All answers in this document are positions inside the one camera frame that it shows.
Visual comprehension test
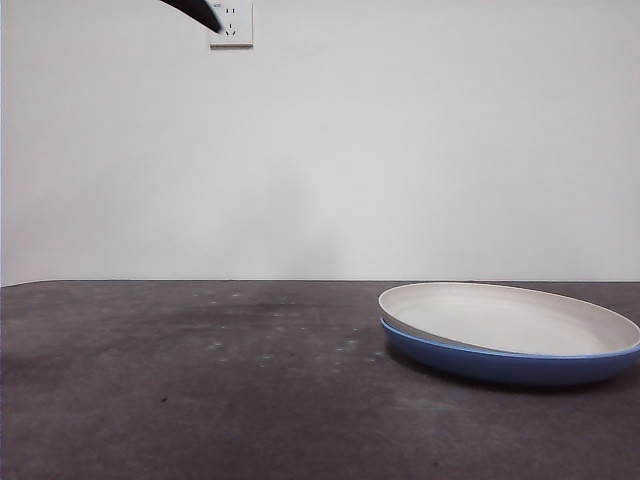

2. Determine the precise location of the white wall socket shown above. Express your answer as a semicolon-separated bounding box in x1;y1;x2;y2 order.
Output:
209;0;254;50

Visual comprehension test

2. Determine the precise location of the white plate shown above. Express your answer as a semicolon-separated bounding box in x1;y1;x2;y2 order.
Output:
377;282;640;356

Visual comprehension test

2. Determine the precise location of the blue plate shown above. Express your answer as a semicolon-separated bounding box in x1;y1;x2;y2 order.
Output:
379;317;640;387

